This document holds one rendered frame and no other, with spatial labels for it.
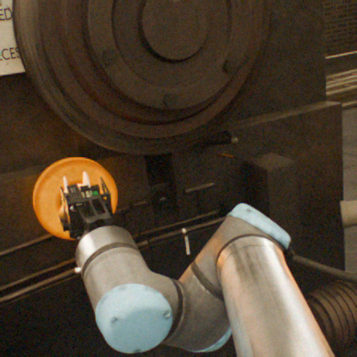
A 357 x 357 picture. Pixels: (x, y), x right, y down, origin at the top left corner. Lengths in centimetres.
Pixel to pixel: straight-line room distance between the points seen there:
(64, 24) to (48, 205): 32
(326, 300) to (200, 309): 44
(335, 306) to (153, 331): 52
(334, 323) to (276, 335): 62
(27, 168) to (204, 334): 50
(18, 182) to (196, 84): 39
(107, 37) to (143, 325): 42
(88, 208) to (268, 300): 37
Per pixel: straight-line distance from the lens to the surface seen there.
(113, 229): 72
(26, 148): 102
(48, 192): 91
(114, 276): 65
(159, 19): 80
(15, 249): 100
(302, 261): 109
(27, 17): 84
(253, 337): 47
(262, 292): 52
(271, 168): 104
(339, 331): 109
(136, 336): 65
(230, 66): 85
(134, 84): 79
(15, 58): 97
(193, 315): 70
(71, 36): 81
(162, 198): 107
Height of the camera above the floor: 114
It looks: 18 degrees down
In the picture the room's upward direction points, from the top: 8 degrees counter-clockwise
